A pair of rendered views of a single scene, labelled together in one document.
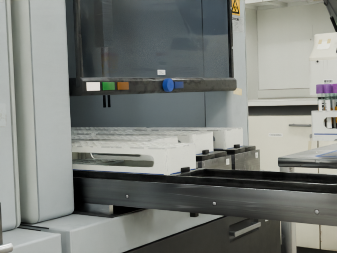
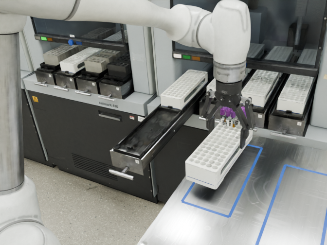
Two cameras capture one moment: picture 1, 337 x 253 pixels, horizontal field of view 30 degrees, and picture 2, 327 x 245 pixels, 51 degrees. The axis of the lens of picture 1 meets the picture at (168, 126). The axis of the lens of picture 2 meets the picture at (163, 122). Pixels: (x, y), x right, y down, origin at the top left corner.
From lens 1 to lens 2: 1.74 m
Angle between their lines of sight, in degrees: 85
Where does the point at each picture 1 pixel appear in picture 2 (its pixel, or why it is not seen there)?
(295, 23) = not seen: outside the picture
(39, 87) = (157, 51)
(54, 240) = (140, 105)
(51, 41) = (163, 33)
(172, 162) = (163, 101)
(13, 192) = (148, 83)
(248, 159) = (287, 122)
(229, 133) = (283, 102)
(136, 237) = not seen: hidden behind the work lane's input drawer
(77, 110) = not seen: outside the picture
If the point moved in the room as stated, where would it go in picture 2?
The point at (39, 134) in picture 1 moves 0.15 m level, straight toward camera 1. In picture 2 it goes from (157, 67) to (127, 73)
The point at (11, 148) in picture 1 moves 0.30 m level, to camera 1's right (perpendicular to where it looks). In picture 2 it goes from (146, 69) to (152, 97)
